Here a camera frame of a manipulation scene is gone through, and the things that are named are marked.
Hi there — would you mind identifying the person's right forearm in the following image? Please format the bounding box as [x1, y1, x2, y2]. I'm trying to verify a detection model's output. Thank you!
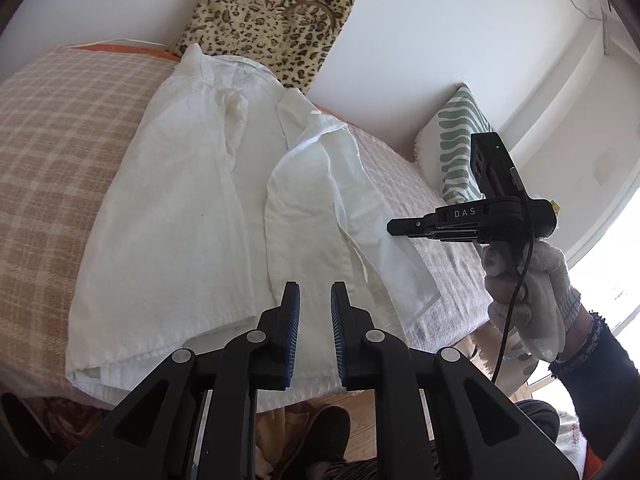
[547, 305, 640, 480]

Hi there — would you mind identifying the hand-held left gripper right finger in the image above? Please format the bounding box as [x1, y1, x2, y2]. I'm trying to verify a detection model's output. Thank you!
[329, 281, 583, 480]

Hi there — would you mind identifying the pink checked blanket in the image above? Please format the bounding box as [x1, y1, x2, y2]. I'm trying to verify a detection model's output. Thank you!
[0, 45, 493, 411]

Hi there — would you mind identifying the striped trouser leg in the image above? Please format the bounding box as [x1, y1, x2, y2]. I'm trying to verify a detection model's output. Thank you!
[295, 457, 381, 480]

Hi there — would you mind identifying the leopard print bag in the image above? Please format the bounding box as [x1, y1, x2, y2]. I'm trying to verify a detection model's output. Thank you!
[172, 0, 355, 96]

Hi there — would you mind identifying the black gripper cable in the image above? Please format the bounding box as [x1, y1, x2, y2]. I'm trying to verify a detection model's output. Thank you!
[492, 165, 536, 386]

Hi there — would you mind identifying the green patterned white cushion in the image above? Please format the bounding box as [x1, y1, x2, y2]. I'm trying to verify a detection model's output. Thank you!
[414, 84, 493, 206]

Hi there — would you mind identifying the orange floral sheet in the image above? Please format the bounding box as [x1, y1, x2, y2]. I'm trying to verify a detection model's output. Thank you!
[75, 42, 176, 61]

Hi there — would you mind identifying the white long-sleeved shirt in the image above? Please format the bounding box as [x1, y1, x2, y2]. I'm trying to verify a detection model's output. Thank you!
[65, 42, 440, 408]

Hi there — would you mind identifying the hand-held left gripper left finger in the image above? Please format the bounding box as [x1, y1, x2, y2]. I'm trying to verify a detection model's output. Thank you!
[52, 281, 302, 480]

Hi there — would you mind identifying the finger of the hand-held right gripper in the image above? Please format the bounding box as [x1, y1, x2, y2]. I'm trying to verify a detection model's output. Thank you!
[387, 215, 438, 238]

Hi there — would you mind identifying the black shoe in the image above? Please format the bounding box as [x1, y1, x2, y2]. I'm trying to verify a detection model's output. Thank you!
[277, 405, 351, 468]
[515, 399, 561, 443]

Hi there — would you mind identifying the person's right hand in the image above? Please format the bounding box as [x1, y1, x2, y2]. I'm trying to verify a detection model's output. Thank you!
[481, 240, 581, 363]

